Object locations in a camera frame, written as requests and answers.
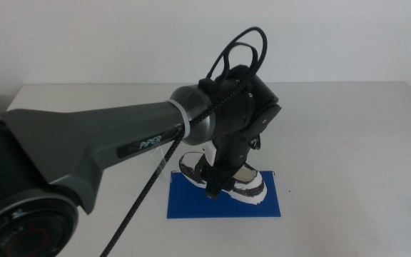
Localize black and white shoe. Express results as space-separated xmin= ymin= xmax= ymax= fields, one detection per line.
xmin=178 ymin=141 xmax=267 ymax=206

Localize blue rectangular mat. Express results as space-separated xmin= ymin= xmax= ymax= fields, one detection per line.
xmin=166 ymin=170 xmax=282 ymax=219

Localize black braided cable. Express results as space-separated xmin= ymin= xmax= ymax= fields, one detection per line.
xmin=99 ymin=74 xmax=255 ymax=257

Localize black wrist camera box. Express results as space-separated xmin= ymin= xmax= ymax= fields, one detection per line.
xmin=226 ymin=64 xmax=283 ymax=143

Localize thin black looped cable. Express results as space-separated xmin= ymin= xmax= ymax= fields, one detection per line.
xmin=205 ymin=26 xmax=268 ymax=86

